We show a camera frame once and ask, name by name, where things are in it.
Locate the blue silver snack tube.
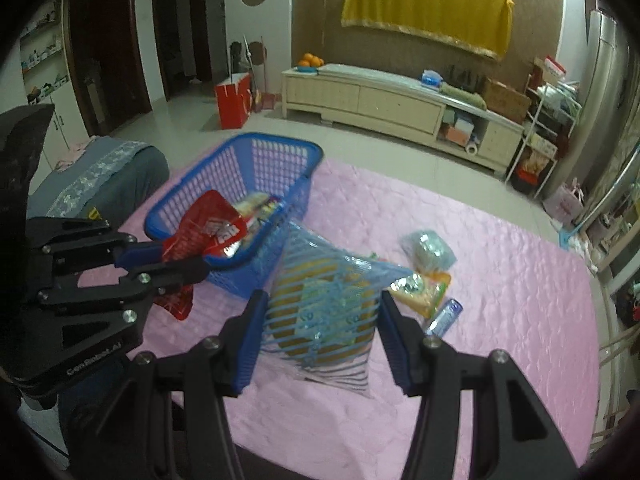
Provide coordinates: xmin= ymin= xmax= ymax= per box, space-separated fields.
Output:
xmin=422 ymin=298 xmax=463 ymax=338

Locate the beige TV cabinet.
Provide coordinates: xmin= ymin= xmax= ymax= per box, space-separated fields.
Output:
xmin=281 ymin=63 xmax=526 ymax=178

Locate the red paper bag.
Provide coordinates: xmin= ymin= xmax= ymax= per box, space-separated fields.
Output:
xmin=215 ymin=72 xmax=255 ymax=131

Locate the yellow green cracker packet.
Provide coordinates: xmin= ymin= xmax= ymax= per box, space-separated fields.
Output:
xmin=389 ymin=270 xmax=452 ymax=318

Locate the red gift box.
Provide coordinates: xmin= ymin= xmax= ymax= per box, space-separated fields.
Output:
xmin=515 ymin=147 xmax=556 ymax=193

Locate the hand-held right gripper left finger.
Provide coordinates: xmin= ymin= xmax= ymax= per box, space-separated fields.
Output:
xmin=65 ymin=289 xmax=271 ymax=480

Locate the blue mop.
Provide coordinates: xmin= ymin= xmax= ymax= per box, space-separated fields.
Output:
xmin=557 ymin=155 xmax=638 ymax=252

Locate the pink bag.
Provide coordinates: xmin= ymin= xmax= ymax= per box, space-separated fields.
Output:
xmin=542 ymin=182 xmax=586 ymax=221

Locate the red white box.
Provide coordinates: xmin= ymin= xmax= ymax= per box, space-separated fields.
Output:
xmin=542 ymin=56 xmax=568 ymax=83

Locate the grey lace sofa cover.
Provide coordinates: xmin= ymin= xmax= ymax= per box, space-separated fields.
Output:
xmin=47 ymin=137 xmax=151 ymax=218

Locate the silver green snack packet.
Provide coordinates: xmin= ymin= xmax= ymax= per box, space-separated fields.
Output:
xmin=399 ymin=230 xmax=458 ymax=273

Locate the white metal shelf rack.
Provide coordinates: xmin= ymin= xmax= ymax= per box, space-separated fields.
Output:
xmin=505 ymin=57 xmax=583 ymax=201

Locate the red jerky snack packet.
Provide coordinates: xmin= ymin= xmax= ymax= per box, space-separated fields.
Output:
xmin=152 ymin=190 xmax=249 ymax=322

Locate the black router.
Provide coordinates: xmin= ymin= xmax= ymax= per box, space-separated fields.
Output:
xmin=446 ymin=62 xmax=483 ymax=93

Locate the red dustpan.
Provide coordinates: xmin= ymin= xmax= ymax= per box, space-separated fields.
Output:
xmin=252 ymin=87 xmax=276 ymax=113

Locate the dark wooden door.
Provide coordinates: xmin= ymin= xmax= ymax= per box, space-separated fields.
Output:
xmin=150 ymin=0 xmax=213 ymax=103
xmin=65 ymin=0 xmax=153 ymax=136

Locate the dark cloth yellow crown print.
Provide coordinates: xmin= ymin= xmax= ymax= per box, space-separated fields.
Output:
xmin=85 ymin=145 xmax=171 ymax=223

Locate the brown cardboard box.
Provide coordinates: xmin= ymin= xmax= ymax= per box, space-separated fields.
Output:
xmin=482 ymin=77 xmax=532 ymax=123

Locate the blue striped snack bag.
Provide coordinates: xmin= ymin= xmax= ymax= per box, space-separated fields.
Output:
xmin=260 ymin=220 xmax=416 ymax=400

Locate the yellow wall cloth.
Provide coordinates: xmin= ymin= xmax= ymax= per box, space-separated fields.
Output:
xmin=341 ymin=0 xmax=516 ymax=63

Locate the pink garment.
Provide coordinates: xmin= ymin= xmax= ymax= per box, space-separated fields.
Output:
xmin=55 ymin=140 xmax=98 ymax=171

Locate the red white wafer packet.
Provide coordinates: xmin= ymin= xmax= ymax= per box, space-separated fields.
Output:
xmin=232 ymin=192 xmax=288 ymax=226

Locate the white wall cabinet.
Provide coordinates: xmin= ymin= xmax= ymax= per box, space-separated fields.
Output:
xmin=20 ymin=0 xmax=76 ymax=171

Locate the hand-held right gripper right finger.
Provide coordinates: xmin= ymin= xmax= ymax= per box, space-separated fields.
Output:
xmin=380 ymin=290 xmax=581 ymax=480

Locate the green folded cushion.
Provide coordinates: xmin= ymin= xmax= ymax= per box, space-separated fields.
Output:
xmin=439 ymin=82 xmax=488 ymax=111

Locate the pink quilted tablecloth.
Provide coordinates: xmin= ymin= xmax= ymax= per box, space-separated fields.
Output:
xmin=117 ymin=145 xmax=601 ymax=468

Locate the blue plastic basket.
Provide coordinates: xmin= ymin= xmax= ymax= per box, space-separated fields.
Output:
xmin=144 ymin=132 xmax=325 ymax=301

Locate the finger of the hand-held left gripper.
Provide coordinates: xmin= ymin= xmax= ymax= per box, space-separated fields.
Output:
xmin=37 ymin=255 xmax=211 ymax=318
xmin=25 ymin=216 xmax=168 ymax=273

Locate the tall grey air conditioner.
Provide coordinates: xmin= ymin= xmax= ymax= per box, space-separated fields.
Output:
xmin=580 ymin=10 xmax=631 ymax=126

